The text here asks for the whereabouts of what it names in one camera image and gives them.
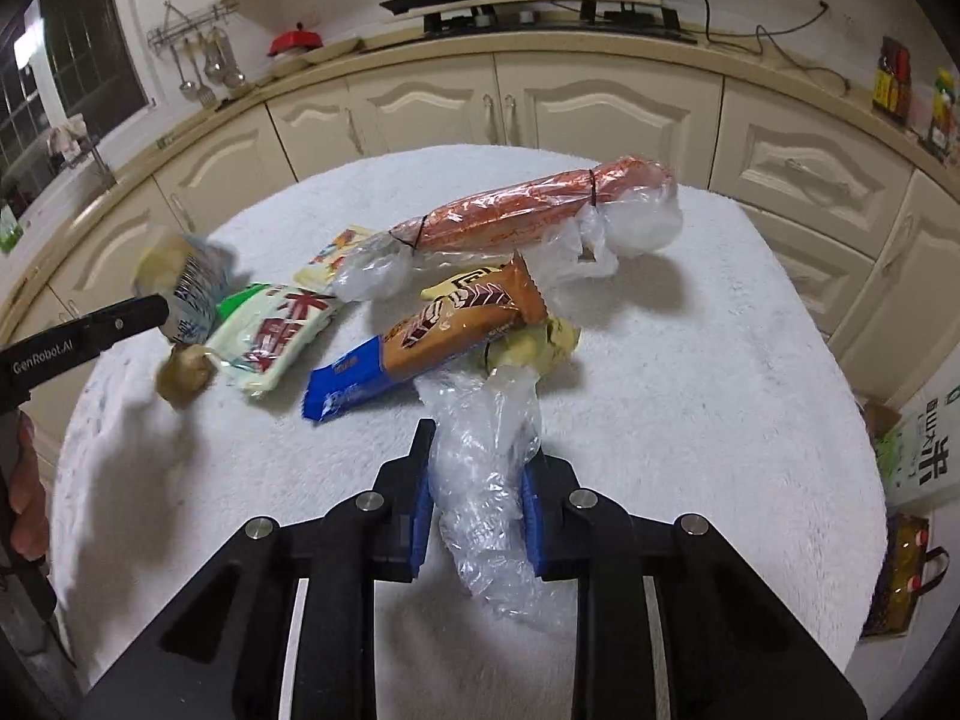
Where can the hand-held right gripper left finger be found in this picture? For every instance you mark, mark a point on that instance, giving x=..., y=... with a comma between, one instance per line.
x=420, y=517

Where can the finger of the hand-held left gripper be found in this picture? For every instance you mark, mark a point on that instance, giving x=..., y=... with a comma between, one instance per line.
x=127, y=319

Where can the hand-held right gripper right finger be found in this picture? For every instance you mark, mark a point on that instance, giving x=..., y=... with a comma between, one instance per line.
x=536, y=532

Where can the blue white wrapper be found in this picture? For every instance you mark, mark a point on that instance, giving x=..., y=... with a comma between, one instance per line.
x=191, y=277

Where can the brown paper ball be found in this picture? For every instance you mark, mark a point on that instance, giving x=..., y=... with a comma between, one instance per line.
x=184, y=379

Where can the green white packet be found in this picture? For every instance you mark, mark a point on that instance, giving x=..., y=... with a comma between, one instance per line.
x=270, y=337

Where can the yellow wrapper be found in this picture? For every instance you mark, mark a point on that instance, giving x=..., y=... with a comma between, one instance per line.
x=551, y=341

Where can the brown blue snack wrapper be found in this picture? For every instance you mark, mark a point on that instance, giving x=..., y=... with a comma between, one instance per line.
x=450, y=322

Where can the yellow white packet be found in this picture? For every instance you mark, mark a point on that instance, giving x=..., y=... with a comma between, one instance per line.
x=330, y=259

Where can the small clear plastic bag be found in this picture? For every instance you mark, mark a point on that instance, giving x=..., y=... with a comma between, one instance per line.
x=367, y=270

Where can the white translucent plastic bag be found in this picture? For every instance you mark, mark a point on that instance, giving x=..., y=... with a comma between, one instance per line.
x=637, y=229

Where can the long orange packet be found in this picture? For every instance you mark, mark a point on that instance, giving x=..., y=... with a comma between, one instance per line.
x=510, y=210

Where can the person's left hand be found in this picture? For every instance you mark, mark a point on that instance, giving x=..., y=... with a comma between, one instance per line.
x=34, y=495

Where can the pale cloth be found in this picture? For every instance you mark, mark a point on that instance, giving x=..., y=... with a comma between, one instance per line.
x=69, y=141

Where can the white towel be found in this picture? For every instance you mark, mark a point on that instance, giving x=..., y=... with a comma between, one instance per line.
x=675, y=390

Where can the metal kitchen utensil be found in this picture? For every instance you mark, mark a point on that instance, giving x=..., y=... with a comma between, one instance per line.
x=214, y=67
x=234, y=77
x=187, y=82
x=206, y=94

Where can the window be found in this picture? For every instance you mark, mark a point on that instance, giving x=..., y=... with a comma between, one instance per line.
x=82, y=37

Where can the red kitchen container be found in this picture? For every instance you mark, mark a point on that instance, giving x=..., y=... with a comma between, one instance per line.
x=296, y=41

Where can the white bowl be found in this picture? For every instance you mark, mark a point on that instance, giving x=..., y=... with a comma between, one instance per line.
x=334, y=51

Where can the cardboard box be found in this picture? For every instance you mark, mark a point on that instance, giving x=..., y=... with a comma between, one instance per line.
x=874, y=420

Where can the white green printed bag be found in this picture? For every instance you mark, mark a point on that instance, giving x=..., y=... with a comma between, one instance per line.
x=926, y=450

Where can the wooden board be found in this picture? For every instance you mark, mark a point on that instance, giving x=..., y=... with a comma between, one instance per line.
x=405, y=11

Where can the cream lower cabinets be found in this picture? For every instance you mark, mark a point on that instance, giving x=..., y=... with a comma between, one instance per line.
x=600, y=112

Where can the black gas stove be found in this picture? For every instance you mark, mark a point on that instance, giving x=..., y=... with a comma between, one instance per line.
x=562, y=24

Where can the group of condiment bottles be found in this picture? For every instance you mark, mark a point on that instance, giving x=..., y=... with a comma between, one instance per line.
x=891, y=82

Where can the metal wall utensil rack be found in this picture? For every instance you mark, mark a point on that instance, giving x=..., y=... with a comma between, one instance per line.
x=195, y=19

